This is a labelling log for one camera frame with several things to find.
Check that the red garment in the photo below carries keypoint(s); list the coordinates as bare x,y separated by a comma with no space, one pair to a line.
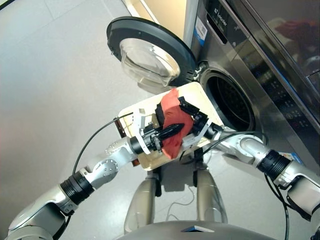
175,115

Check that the pale woven basket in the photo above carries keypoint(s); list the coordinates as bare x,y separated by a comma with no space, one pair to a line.
195,92

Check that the grey washing machine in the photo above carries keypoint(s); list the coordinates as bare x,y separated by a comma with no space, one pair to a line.
250,62

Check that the round washing machine door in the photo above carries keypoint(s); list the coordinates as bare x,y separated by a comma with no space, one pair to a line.
155,32

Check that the silver robot leg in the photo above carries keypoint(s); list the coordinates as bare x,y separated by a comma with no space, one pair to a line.
210,195
142,200

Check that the white blue side label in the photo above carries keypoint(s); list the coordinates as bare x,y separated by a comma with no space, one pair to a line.
200,30

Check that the silver robot torso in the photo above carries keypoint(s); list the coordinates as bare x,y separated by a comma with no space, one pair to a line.
162,230

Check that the blue energy label sticker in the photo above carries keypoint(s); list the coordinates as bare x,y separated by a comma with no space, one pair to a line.
291,157

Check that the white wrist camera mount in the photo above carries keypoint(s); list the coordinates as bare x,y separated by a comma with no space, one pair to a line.
142,123
203,130

